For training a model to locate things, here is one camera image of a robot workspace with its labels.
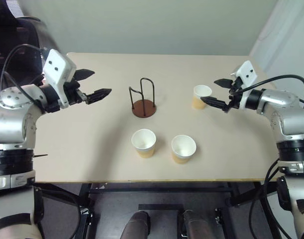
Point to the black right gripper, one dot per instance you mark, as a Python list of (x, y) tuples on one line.
[(234, 85)]

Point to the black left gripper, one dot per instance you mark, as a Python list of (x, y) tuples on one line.
[(72, 94)]

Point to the white and orange paper cup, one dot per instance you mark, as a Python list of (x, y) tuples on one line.
[(180, 158), (144, 153), (199, 103)]

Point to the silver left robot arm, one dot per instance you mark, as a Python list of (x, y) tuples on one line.
[(10, 117)]

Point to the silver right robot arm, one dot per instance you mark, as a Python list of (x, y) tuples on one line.
[(286, 102)]

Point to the black office chair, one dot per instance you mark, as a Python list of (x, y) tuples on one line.
[(7, 30)]

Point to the dark rounded metallic shape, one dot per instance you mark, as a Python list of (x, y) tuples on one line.
[(197, 226), (135, 226)]

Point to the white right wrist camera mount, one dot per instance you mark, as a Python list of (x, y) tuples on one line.
[(248, 72)]

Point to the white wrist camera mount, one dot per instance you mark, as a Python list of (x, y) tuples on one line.
[(57, 66), (248, 72)]

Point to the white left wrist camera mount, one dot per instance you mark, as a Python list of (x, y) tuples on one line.
[(57, 66)]

